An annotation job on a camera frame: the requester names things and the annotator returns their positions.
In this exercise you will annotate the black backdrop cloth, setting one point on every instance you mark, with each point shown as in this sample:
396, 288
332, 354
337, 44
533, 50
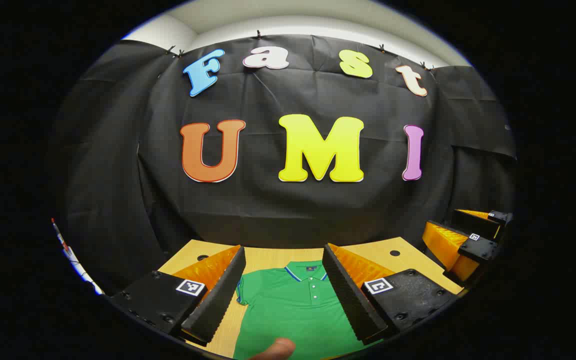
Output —
278, 210

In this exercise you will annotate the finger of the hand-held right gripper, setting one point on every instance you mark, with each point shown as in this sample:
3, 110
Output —
475, 223
478, 249

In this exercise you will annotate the green T-shirt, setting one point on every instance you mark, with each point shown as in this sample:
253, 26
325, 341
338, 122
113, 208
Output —
288, 310

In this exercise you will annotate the white and red striped thing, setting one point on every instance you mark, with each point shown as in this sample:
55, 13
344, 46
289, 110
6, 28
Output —
70, 252

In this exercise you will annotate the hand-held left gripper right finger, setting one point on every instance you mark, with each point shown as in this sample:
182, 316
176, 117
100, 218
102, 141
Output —
350, 300

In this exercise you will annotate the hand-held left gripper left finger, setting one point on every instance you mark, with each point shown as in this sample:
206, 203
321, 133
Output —
218, 300

